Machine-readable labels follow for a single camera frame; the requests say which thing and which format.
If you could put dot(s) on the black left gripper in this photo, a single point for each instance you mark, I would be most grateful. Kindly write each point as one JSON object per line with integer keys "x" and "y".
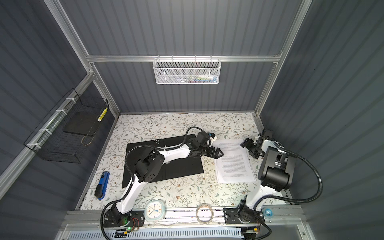
{"x": 216, "y": 153}

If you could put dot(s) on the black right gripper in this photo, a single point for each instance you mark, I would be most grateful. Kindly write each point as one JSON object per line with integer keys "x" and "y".
{"x": 249, "y": 144}

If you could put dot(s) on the white printed paper files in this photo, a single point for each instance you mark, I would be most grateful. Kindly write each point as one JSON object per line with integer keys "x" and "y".
{"x": 234, "y": 166}

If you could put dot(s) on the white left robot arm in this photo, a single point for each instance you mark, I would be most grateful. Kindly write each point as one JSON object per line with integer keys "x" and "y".
{"x": 144, "y": 162}

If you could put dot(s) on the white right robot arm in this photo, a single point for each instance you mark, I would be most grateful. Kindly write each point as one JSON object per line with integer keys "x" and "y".
{"x": 275, "y": 173}

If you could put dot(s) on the blue tape roll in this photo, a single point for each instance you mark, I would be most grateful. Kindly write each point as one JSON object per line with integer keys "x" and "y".
{"x": 268, "y": 213}

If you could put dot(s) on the white square clock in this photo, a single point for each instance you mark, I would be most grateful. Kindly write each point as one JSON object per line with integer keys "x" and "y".
{"x": 155, "y": 210}

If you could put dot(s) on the blue and black stapler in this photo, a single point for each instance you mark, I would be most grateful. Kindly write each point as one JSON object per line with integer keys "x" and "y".
{"x": 101, "y": 188}

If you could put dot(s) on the yellow marker pen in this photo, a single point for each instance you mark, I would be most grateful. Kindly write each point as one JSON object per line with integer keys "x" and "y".
{"x": 103, "y": 113}

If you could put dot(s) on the black foam pad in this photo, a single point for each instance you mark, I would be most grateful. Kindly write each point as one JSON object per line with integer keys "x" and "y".
{"x": 84, "y": 124}

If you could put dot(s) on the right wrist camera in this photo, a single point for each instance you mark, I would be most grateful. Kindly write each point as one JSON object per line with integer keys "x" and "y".
{"x": 258, "y": 140}

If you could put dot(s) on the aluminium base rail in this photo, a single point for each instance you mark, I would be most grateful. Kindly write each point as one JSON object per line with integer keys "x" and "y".
{"x": 182, "y": 217}

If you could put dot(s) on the white ventilated cable duct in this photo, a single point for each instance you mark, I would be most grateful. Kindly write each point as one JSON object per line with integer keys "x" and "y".
{"x": 179, "y": 234}

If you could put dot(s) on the white wire mesh basket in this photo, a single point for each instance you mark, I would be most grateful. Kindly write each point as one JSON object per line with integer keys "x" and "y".
{"x": 187, "y": 73}

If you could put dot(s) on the black wire basket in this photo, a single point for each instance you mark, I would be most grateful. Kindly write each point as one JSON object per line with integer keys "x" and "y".
{"x": 67, "y": 134}

